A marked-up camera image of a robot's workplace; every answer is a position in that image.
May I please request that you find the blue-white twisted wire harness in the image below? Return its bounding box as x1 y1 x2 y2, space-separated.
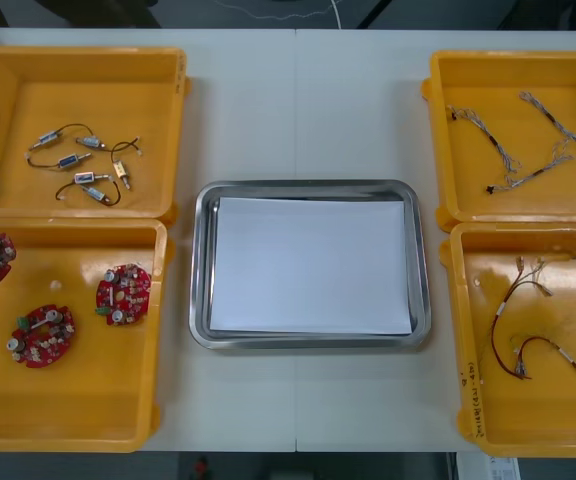
446 103 523 169
519 91 576 153
486 139 576 194

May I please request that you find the white paper sheet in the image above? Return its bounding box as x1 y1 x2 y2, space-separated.
209 196 414 335

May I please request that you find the steel tray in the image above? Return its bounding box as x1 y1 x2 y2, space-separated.
188 178 432 354

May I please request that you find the group of metal solenoids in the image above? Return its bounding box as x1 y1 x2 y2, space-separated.
27 122 145 207

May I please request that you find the yellow-orange plastic bin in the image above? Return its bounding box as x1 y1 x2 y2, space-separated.
440 222 576 459
0 46 192 226
421 48 576 232
0 218 175 454

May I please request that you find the white printed label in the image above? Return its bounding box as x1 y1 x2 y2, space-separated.
487 457 522 480

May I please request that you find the red-brown wire harness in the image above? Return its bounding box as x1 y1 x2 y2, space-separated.
487 253 555 381

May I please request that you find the white cable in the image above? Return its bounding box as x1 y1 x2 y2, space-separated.
231 0 344 30

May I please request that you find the red and green wire harness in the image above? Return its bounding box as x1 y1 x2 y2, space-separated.
510 332 576 414

